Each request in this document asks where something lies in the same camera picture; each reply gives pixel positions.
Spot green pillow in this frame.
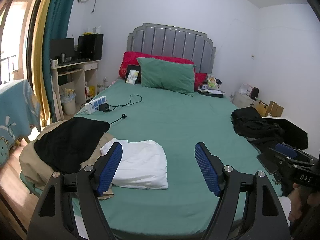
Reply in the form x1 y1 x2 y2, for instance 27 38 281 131
137 57 195 96

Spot black charger cable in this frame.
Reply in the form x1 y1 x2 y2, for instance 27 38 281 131
80 94 143 126

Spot black clothes pile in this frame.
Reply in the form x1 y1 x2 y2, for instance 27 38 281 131
231 106 284 140

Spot teal curtain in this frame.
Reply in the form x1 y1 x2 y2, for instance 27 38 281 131
42 0 74 122

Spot beige trousers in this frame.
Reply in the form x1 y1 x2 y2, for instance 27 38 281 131
19 133 113 197

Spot white garment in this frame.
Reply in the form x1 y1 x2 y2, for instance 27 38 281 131
100 138 168 190

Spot books and items stack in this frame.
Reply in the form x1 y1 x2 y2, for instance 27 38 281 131
197 74 226 98

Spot small red pillow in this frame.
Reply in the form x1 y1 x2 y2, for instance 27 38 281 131
194 73 207 91

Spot framed picture on bed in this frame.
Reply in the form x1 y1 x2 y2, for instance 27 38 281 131
125 65 141 85

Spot blue cartoon blanket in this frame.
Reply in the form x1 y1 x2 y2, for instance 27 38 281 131
0 79 41 166

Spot black computer monitor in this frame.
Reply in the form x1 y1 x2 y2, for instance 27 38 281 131
49 38 75 60

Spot white bedside cabinet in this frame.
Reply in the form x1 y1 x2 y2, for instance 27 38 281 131
232 92 259 108

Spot beige wooden desk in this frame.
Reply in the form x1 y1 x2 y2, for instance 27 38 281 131
50 60 99 120

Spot white blue power strip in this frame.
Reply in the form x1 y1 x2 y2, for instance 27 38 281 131
85 96 107 114

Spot white trash bin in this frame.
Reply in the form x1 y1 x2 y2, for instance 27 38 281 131
60 92 76 115

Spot green bed sheet mattress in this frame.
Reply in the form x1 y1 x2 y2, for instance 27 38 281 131
19 78 283 238

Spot person's right hand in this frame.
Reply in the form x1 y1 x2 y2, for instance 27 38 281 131
288 183 319 222

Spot black garment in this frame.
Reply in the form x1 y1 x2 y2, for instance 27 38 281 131
34 117 110 174

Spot brown paper bag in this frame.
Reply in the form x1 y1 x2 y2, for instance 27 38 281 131
255 100 284 117

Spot yellow curtain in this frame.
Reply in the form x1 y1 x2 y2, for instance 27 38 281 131
31 0 51 127

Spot black small speaker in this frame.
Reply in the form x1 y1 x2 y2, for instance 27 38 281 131
250 87 259 101

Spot grey padded headboard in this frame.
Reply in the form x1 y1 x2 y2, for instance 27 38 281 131
126 23 216 74

